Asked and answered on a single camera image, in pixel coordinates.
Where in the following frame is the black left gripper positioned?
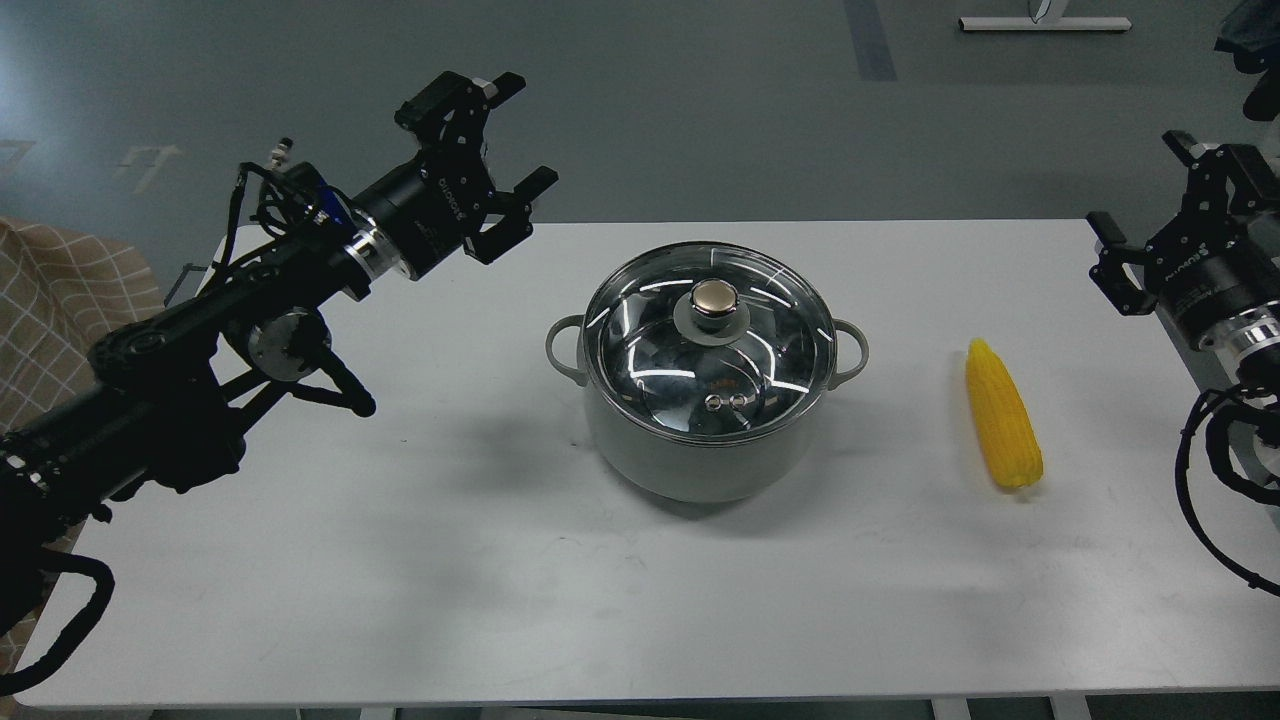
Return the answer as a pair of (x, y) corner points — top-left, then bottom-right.
(355, 70), (559, 281)

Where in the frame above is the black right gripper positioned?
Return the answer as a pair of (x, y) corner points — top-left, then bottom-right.
(1087, 129), (1277, 350)

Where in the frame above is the glass pot lid gold knob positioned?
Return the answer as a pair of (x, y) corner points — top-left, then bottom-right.
(582, 241), (837, 441)

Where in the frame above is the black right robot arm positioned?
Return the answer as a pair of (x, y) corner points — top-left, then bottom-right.
(1085, 129), (1279, 594)

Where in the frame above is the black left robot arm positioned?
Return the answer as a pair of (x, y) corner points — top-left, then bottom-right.
(3, 70), (558, 696)

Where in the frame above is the yellow corn cob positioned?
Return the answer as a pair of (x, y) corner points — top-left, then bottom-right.
(964, 338), (1044, 489)

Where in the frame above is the grey steel cooking pot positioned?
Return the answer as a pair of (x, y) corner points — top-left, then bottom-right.
(544, 241), (870, 503)

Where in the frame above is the dark object top right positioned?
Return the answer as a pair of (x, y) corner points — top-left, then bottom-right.
(1213, 1), (1279, 122)

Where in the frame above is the white desk base bar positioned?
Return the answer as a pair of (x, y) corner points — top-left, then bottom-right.
(957, 1), (1133, 35)

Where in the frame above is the beige checkered cloth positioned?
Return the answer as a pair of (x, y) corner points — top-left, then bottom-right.
(1, 217), (163, 430)

